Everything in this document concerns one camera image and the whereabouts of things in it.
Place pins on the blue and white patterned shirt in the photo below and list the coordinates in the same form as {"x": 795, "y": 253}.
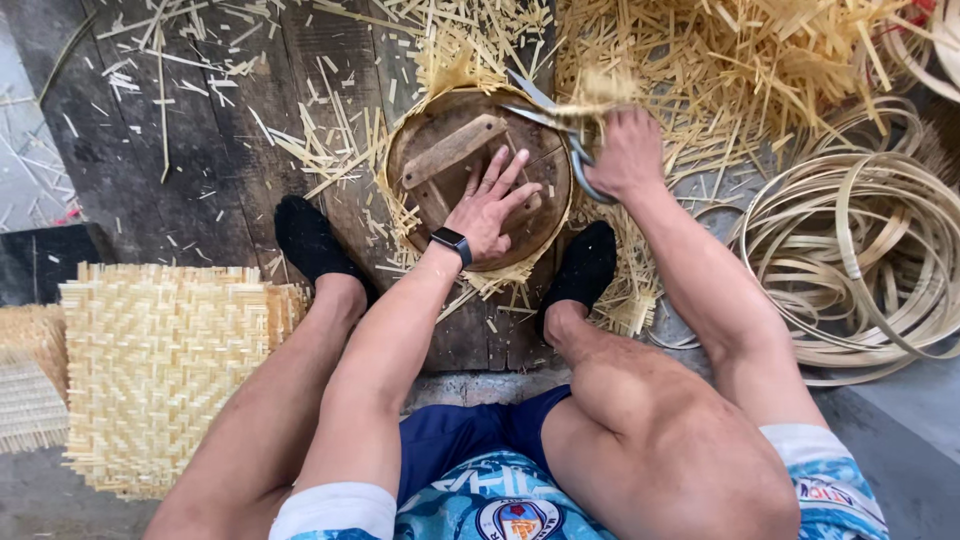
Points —
{"x": 495, "y": 502}

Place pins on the heap of bamboo strip offcuts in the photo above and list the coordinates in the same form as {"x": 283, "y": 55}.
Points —
{"x": 727, "y": 67}

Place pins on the black flat block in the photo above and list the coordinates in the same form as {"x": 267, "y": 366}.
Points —
{"x": 52, "y": 262}

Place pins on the round wooden mold disc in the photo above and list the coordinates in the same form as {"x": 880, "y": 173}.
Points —
{"x": 435, "y": 225}

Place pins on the dark wooden plank platform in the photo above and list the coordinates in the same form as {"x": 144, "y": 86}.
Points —
{"x": 225, "y": 165}

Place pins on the person's black sock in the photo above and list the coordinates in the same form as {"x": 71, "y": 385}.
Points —
{"x": 311, "y": 244}
{"x": 581, "y": 266}

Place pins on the dark blue shorts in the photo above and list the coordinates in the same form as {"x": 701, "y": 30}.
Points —
{"x": 457, "y": 435}

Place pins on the stack of fine woven mats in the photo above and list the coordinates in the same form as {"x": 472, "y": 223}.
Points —
{"x": 30, "y": 390}

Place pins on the woven bamboo mat under trimming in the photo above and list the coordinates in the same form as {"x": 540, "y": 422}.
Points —
{"x": 394, "y": 202}

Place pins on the scattered bamboo slivers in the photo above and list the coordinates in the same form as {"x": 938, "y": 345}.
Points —
{"x": 330, "y": 142}

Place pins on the person's right black sock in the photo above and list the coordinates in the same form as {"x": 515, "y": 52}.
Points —
{"x": 581, "y": 266}

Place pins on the person's right hand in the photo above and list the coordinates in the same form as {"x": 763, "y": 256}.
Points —
{"x": 628, "y": 154}

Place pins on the person's right leg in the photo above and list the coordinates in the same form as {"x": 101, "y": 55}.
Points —
{"x": 660, "y": 450}

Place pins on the metal scissors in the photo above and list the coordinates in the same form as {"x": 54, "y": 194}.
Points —
{"x": 579, "y": 161}

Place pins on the coils of bamboo strip hoops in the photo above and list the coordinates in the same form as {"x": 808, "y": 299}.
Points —
{"x": 862, "y": 255}

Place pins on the stack of square woven mats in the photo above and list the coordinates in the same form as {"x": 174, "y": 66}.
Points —
{"x": 161, "y": 375}

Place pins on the black smartwatch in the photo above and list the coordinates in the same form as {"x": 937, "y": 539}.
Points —
{"x": 452, "y": 241}

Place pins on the person's left hand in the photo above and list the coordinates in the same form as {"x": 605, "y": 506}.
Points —
{"x": 484, "y": 221}

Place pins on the person's leg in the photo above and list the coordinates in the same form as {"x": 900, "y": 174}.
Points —
{"x": 660, "y": 450}
{"x": 255, "y": 427}

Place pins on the person's left leg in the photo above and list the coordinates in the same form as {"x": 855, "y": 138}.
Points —
{"x": 255, "y": 427}

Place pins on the person's left black sock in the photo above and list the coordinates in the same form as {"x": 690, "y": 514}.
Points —
{"x": 311, "y": 244}

